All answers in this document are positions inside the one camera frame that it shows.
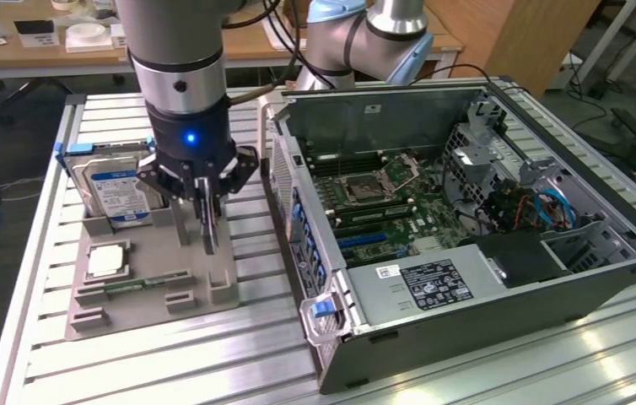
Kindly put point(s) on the black plastic shroud box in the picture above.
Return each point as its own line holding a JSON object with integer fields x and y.
{"x": 520, "y": 257}

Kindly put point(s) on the white paper stack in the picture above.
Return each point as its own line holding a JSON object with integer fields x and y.
{"x": 278, "y": 38}

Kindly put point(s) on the silver CPU chip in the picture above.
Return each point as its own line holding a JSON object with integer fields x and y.
{"x": 104, "y": 261}

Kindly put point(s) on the black chair base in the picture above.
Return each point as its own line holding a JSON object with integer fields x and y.
{"x": 19, "y": 95}

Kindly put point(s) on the grey plastic parts rack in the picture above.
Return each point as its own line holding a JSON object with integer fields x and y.
{"x": 143, "y": 304}

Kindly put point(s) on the blue case latch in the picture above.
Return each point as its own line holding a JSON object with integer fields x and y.
{"x": 322, "y": 309}

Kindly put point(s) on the blue expansion slot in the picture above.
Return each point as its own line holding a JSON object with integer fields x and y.
{"x": 362, "y": 240}

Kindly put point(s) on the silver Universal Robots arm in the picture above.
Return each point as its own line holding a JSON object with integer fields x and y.
{"x": 176, "y": 63}

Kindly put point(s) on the wooden cabinet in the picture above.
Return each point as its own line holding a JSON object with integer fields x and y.
{"x": 530, "y": 42}

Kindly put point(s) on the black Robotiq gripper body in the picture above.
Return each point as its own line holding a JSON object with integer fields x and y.
{"x": 191, "y": 126}

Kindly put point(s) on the green motherboard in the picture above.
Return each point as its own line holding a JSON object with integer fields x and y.
{"x": 424, "y": 211}

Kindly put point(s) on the perforated metal disk bay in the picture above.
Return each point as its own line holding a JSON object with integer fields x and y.
{"x": 480, "y": 143}

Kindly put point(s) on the wooden desk with white frame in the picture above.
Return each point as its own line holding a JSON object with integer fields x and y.
{"x": 24, "y": 57}

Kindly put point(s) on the brown cardboard box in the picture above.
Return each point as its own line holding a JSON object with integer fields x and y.
{"x": 297, "y": 33}

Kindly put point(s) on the CPU socket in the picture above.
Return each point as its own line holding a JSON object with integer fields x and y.
{"x": 362, "y": 187}

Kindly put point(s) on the hard disk with blue caddy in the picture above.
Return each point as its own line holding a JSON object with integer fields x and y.
{"x": 109, "y": 190}

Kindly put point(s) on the black and white box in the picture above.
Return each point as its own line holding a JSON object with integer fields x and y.
{"x": 36, "y": 27}

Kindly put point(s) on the grey power supply with labels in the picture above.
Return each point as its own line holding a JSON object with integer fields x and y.
{"x": 384, "y": 295}

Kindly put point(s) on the graphics card with black fan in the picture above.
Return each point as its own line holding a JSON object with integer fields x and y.
{"x": 210, "y": 240}

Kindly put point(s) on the white box with round bowl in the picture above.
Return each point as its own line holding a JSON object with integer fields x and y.
{"x": 87, "y": 42}

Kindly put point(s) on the metal socket cover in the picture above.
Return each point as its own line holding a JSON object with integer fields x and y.
{"x": 401, "y": 169}

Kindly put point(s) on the white tape roll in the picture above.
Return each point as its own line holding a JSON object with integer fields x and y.
{"x": 64, "y": 4}

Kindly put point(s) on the grey metal bay bracket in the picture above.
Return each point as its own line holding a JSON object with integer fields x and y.
{"x": 604, "y": 236}

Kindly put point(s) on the white labelled box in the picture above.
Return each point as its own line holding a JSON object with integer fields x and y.
{"x": 117, "y": 36}

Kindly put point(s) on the open dark grey PC case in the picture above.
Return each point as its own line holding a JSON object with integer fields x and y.
{"x": 464, "y": 337}

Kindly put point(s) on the white desk frame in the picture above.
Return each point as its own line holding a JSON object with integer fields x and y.
{"x": 620, "y": 42}

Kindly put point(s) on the green RAM stick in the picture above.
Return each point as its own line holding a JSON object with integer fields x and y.
{"x": 373, "y": 212}
{"x": 132, "y": 286}

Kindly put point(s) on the blue slot retention clip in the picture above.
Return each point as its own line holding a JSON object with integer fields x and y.
{"x": 317, "y": 266}
{"x": 296, "y": 208}
{"x": 312, "y": 249}
{"x": 306, "y": 232}

